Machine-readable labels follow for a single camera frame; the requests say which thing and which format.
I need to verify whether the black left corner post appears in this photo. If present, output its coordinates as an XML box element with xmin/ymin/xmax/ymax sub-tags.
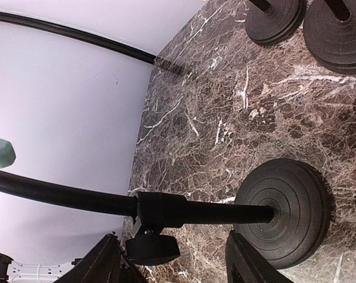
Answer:
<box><xmin>0</xmin><ymin>11</ymin><xmax>156</xmax><ymax>65</ymax></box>

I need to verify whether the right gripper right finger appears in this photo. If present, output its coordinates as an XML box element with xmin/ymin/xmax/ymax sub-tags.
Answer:
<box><xmin>226</xmin><ymin>230</ymin><xmax>292</xmax><ymax>283</ymax></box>

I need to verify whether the mint green microphone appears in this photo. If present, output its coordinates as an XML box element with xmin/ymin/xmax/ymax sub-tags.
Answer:
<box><xmin>0</xmin><ymin>139</ymin><xmax>16</xmax><ymax>169</ymax></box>

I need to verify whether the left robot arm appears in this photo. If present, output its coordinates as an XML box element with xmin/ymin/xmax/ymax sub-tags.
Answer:
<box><xmin>0</xmin><ymin>197</ymin><xmax>88</xmax><ymax>282</ymax></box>

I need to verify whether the black stand of green microphone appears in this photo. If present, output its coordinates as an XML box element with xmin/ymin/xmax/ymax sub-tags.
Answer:
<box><xmin>0</xmin><ymin>159</ymin><xmax>331</xmax><ymax>269</ymax></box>

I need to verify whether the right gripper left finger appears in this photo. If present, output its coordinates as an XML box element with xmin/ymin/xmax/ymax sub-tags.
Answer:
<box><xmin>56</xmin><ymin>234</ymin><xmax>145</xmax><ymax>283</ymax></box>

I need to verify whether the black stand of beige microphone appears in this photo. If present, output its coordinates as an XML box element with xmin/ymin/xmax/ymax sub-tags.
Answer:
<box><xmin>245</xmin><ymin>0</ymin><xmax>307</xmax><ymax>46</ymax></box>

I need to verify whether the black stand of blue microphone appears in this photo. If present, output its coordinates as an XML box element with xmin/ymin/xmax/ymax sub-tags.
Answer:
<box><xmin>303</xmin><ymin>1</ymin><xmax>356</xmax><ymax>74</ymax></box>

